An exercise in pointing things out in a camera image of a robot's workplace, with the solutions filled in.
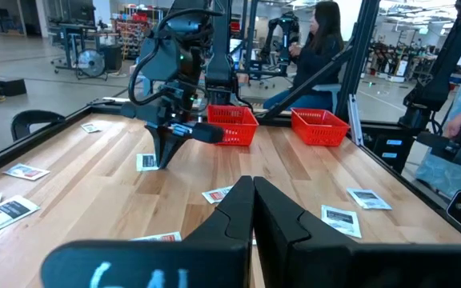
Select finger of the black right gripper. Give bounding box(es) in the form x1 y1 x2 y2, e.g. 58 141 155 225
162 134 194 170
146 126 166 169

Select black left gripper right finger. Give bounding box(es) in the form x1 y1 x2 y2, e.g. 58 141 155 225
253 175 461 288

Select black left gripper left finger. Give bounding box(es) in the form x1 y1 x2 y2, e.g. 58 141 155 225
40 174 255 288

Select white packet with barcode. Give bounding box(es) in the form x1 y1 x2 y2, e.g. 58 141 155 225
130 230 183 242

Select white packet red print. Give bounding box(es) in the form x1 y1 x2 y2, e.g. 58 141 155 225
2 162 51 182
201 185 235 206

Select red plastic basket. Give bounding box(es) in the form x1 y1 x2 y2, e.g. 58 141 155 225
206 104 260 147
290 107 351 147

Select black bin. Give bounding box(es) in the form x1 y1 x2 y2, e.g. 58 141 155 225
102 43 124 73

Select small round floor fan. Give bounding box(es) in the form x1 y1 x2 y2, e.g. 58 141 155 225
74 48 110 81

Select storage shelf rack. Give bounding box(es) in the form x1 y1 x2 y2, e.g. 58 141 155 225
112 3 163 61

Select black box blue labels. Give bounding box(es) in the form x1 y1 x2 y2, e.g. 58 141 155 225
368 126 414 174

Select grey chair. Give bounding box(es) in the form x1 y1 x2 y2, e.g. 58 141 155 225
310 82 343 113

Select person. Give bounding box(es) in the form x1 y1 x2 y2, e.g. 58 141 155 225
262 0 346 113
414 38 461 201

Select blue metal workbench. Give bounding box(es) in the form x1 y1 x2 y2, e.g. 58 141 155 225
48 22 99 75

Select black floor box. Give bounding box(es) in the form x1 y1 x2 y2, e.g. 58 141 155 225
0 75 27 97

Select black handheld device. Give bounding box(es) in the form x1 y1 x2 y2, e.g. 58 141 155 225
416 90 461 167

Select person's hand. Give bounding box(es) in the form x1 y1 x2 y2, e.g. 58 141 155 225
444 110 461 139

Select white metal bracket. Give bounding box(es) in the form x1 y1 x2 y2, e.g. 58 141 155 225
347 94 364 147

